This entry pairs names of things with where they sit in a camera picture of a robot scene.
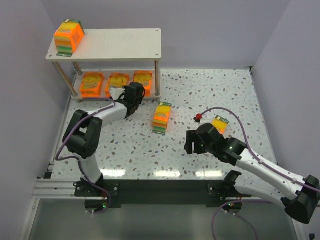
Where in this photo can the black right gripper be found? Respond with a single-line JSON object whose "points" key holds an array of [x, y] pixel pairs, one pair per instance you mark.
{"points": [[191, 142]]}

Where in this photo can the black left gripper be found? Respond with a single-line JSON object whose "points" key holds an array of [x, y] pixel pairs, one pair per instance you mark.
{"points": [[135, 92]]}

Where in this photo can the orange round sponge box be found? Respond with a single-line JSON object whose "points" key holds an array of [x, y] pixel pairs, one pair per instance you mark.
{"points": [[116, 80], [144, 77], [91, 85]]}

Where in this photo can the multicolour sponge pack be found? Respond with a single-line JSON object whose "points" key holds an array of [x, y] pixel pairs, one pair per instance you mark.
{"points": [[220, 123], [161, 118], [68, 36]]}

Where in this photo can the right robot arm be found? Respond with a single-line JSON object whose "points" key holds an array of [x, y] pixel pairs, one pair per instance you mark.
{"points": [[297, 195]]}

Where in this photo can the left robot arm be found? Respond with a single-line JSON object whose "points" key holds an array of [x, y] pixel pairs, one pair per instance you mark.
{"points": [[82, 136]]}

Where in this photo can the white two-tier shelf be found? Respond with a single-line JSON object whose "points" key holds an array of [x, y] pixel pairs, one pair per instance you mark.
{"points": [[111, 50]]}

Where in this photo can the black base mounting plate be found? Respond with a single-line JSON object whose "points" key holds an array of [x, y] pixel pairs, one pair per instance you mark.
{"points": [[168, 192]]}

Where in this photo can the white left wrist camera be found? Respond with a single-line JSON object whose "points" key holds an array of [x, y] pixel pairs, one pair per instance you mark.
{"points": [[116, 92]]}

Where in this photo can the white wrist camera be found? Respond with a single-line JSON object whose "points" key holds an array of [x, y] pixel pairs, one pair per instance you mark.
{"points": [[116, 92], [200, 120]]}

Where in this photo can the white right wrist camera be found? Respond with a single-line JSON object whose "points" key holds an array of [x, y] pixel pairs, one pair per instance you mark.
{"points": [[200, 120]]}

